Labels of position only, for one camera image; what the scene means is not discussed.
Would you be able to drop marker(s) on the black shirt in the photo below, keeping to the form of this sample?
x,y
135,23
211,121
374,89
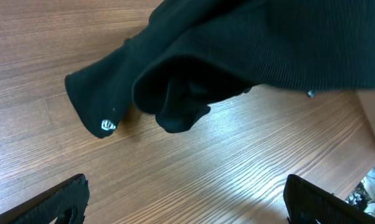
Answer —
x,y
195,53

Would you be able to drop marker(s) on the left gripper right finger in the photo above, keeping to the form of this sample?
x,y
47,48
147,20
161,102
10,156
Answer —
x,y
309,204

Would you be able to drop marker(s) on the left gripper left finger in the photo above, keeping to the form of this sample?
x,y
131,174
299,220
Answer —
x,y
64,203

